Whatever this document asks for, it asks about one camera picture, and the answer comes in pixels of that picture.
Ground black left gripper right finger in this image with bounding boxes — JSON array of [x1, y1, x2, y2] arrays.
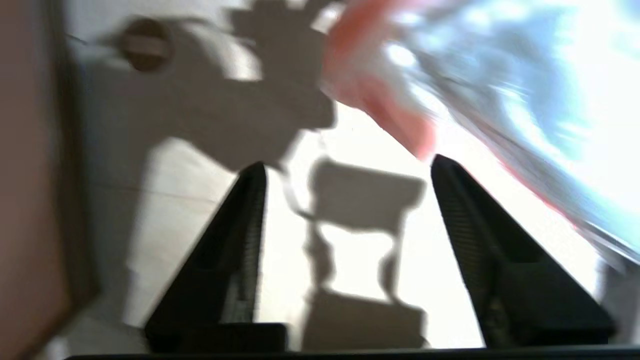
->
[[430, 154, 617, 349]]

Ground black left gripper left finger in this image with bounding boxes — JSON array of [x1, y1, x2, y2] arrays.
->
[[145, 161, 289, 352]]

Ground white plastic bag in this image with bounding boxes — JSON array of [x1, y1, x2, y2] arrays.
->
[[320, 0, 640, 266]]

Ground round brown floor drain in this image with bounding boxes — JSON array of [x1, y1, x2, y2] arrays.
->
[[120, 17, 175, 72]]

